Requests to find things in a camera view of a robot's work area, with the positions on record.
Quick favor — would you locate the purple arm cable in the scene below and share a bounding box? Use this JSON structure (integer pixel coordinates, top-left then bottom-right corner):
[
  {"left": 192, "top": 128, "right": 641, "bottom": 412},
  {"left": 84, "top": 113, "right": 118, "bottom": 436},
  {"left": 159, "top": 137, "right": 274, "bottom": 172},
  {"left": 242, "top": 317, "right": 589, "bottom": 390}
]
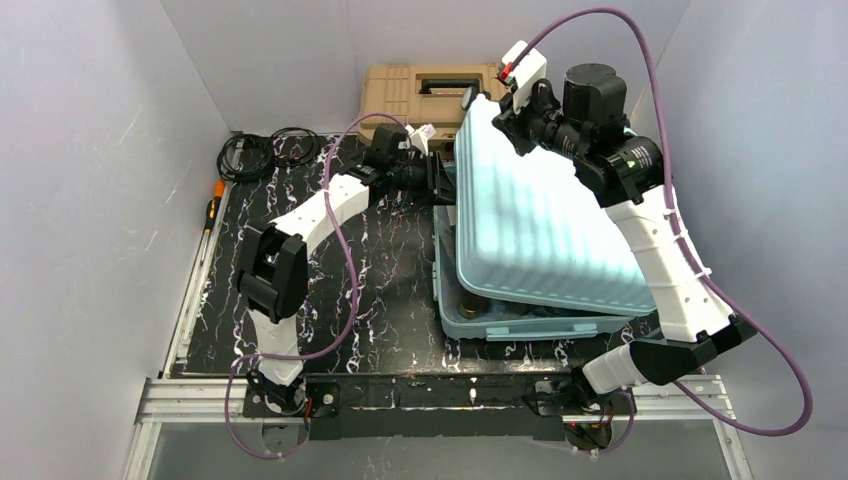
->
[
  {"left": 223, "top": 112, "right": 412, "bottom": 462},
  {"left": 510, "top": 6, "right": 814, "bottom": 439}
]

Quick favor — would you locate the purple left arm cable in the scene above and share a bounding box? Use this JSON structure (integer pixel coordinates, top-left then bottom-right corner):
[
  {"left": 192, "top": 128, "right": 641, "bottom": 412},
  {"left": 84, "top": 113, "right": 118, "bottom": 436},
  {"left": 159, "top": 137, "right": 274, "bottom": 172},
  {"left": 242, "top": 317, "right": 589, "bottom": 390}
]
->
[{"left": 223, "top": 112, "right": 412, "bottom": 462}]

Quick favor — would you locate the tan plastic toolbox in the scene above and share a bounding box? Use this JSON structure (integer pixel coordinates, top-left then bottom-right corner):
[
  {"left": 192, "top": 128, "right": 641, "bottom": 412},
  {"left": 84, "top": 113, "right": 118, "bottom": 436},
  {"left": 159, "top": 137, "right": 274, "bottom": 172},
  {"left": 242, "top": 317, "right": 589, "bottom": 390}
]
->
[{"left": 357, "top": 63, "right": 506, "bottom": 152}]

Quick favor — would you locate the black coiled cable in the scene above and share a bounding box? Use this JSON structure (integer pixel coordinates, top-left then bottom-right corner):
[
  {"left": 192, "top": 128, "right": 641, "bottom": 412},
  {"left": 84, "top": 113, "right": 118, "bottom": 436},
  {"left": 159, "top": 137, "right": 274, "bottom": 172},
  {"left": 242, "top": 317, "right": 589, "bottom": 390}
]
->
[{"left": 217, "top": 127, "right": 323, "bottom": 183}]

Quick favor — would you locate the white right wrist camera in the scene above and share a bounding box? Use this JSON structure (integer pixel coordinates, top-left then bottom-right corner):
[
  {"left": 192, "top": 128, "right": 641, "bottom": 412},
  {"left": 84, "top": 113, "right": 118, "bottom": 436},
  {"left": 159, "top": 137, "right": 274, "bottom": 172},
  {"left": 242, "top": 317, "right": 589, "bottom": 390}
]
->
[{"left": 498, "top": 40, "right": 547, "bottom": 114}]

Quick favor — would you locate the orange handled screwdriver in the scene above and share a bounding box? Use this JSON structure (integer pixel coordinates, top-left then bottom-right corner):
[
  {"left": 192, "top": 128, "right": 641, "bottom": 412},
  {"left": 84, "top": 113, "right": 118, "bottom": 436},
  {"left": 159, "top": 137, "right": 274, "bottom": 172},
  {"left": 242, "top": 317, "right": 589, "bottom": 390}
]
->
[{"left": 199, "top": 180, "right": 226, "bottom": 264}]

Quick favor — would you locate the light blue suitcase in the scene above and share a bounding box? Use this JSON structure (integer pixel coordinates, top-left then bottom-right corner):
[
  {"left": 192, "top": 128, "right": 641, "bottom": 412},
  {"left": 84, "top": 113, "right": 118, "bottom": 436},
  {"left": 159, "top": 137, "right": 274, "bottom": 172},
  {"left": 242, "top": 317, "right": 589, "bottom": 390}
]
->
[{"left": 433, "top": 95, "right": 655, "bottom": 342}]

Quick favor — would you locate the gold round compact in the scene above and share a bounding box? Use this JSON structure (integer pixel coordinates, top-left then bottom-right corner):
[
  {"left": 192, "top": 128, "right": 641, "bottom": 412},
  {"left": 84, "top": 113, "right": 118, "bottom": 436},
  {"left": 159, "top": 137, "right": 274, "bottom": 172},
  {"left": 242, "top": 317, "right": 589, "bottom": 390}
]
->
[{"left": 457, "top": 296, "right": 489, "bottom": 320}]

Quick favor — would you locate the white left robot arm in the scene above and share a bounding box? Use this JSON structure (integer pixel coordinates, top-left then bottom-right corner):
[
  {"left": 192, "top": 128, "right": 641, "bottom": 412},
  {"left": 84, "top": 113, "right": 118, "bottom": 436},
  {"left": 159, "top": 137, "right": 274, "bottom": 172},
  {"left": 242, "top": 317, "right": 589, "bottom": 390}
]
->
[{"left": 235, "top": 123, "right": 456, "bottom": 387}]

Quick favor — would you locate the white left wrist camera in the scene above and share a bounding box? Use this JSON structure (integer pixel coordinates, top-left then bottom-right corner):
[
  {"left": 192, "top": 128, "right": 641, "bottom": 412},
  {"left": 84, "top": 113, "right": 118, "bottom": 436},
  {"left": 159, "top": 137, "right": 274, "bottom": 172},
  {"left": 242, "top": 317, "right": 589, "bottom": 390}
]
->
[{"left": 405, "top": 124, "right": 437, "bottom": 156}]

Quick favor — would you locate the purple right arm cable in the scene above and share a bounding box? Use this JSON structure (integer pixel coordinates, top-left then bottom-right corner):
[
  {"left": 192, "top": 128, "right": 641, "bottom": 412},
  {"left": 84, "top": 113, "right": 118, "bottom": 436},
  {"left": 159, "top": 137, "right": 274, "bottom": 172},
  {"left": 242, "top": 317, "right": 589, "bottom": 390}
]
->
[{"left": 510, "top": 6, "right": 814, "bottom": 439}]

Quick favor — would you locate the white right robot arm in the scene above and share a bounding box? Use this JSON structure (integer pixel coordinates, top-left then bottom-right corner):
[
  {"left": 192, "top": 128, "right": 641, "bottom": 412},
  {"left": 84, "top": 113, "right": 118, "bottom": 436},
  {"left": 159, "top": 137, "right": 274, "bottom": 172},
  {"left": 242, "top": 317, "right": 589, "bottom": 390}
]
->
[{"left": 492, "top": 63, "right": 756, "bottom": 399}]

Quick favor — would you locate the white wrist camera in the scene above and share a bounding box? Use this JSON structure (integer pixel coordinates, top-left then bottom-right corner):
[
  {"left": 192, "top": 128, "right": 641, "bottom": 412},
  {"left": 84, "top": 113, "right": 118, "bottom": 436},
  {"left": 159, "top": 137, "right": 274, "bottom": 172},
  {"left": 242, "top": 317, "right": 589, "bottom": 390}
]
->
[
  {"left": 498, "top": 40, "right": 547, "bottom": 114},
  {"left": 405, "top": 124, "right": 437, "bottom": 156}
]

